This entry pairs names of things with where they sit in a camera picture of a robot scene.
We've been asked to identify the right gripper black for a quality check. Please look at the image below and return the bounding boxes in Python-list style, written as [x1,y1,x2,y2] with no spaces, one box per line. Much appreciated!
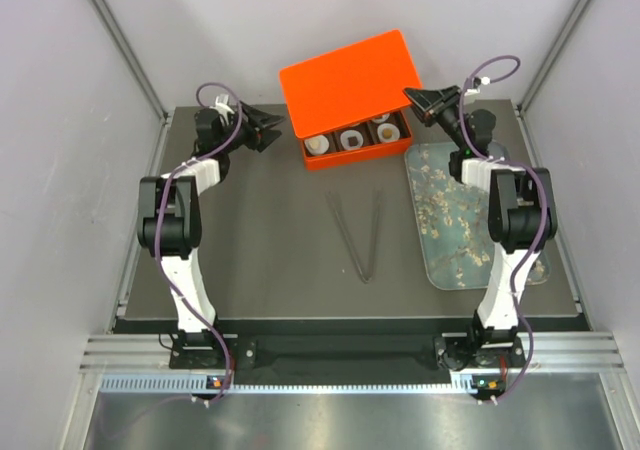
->
[403,86,468,150]

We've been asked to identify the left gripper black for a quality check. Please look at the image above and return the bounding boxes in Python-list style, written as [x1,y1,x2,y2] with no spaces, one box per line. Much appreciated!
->
[219,100,285,152]

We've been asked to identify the orange box lid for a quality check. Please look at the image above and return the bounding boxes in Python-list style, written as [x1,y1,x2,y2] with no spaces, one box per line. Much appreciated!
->
[279,29,422,139]

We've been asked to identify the metal tongs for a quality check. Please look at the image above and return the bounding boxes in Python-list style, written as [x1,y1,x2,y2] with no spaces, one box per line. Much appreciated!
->
[325,188,384,284]

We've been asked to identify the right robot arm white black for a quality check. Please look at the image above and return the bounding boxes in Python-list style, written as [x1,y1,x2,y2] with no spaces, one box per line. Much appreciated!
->
[404,86,558,366]

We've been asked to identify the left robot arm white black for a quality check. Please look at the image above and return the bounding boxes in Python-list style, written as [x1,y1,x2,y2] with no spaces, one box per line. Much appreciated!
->
[137,95,284,369]

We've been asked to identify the white paper cup back right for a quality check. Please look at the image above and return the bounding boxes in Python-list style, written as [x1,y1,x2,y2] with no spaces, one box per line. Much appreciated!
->
[371,113,390,124]

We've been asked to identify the white paper cup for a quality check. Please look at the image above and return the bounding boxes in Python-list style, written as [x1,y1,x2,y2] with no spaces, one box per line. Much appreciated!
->
[376,123,401,143]
[340,129,364,151]
[371,113,390,124]
[304,135,330,156]

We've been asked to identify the white paper cup front right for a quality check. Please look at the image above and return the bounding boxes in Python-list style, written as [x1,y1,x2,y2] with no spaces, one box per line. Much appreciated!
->
[376,123,401,143]

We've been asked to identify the white paper cup front left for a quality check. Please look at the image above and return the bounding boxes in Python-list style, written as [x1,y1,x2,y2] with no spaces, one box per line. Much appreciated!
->
[304,135,330,156]

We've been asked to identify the orange compartment box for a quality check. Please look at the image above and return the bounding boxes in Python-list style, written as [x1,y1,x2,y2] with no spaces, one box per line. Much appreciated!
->
[300,111,413,171]

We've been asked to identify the white paper cup front middle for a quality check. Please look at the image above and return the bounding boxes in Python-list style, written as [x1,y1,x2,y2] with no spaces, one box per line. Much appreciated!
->
[340,129,364,151]

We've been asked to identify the blue floral tray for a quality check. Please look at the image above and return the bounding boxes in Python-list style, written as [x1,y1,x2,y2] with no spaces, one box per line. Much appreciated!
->
[403,140,551,291]

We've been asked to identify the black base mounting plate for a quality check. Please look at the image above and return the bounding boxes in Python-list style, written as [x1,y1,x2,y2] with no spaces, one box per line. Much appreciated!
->
[170,335,522,380]

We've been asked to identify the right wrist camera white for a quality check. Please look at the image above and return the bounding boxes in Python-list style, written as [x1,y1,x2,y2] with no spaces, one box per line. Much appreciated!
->
[464,76,492,99]

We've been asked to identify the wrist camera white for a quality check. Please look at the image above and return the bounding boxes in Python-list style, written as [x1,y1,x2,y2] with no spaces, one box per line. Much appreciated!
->
[213,93,235,117]
[464,76,492,99]

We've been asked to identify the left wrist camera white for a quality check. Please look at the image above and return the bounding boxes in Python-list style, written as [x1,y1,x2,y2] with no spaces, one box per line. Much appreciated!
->
[213,93,235,117]

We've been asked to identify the grey slotted cable duct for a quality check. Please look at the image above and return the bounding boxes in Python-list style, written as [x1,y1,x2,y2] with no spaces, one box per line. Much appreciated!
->
[99,374,498,396]

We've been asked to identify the aluminium frame rail front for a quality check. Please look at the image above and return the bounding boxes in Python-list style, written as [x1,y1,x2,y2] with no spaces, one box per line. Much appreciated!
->
[80,332,624,373]

